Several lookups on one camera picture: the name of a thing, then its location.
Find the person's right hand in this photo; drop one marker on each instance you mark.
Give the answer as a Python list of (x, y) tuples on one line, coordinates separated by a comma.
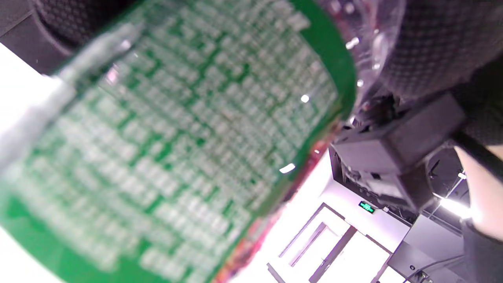
[(440, 39)]

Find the person's left hand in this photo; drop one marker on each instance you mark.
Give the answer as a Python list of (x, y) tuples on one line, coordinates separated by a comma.
[(59, 23)]

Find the clear mineral water bottle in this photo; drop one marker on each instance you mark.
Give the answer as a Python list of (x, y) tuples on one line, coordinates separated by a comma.
[(177, 137)]

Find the person's right forearm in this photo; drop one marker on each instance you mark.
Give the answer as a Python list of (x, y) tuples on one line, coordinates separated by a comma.
[(485, 196)]

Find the ceiling light strip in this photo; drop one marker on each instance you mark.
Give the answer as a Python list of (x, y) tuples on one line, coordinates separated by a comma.
[(456, 207)]

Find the green exit sign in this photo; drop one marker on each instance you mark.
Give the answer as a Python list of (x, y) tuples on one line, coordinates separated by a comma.
[(366, 207)]

